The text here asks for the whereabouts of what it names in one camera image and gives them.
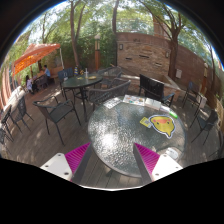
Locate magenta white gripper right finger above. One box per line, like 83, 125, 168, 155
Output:
133, 143, 182, 185

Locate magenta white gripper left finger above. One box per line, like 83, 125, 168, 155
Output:
41, 143, 92, 184

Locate white computer mouse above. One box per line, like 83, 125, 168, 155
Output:
166, 148, 178, 160

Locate small yellow card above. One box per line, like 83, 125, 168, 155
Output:
140, 117, 152, 128

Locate round glass patio table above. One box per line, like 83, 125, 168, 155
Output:
88, 97, 186, 178

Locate green marker pen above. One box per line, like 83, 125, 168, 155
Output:
169, 111, 178, 119

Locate dark wicker chair left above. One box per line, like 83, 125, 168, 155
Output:
32, 96, 80, 143

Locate white paper box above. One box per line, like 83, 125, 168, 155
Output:
145, 98, 161, 110

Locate black chair far right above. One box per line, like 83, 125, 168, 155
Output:
192, 109, 218, 142

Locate white illustrated booklet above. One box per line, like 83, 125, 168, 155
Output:
123, 95, 145, 106

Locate black chair far left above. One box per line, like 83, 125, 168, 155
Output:
1, 97, 32, 130

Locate dark wicker chair behind table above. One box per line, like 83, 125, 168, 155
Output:
84, 78, 131, 107

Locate black chair right of table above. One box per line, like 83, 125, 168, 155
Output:
138, 74, 174, 107

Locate dark round far table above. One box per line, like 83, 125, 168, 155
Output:
61, 73, 104, 123

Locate seated person white clothes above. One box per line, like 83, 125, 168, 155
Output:
26, 75, 34, 94

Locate white bottle on far table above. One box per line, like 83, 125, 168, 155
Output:
85, 68, 88, 79

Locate seated person blue shirt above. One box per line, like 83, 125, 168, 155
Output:
43, 65, 51, 78

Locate orange patio umbrella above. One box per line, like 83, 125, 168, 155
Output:
13, 43, 60, 75

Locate wooden lamp post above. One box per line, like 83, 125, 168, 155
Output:
94, 33, 100, 70

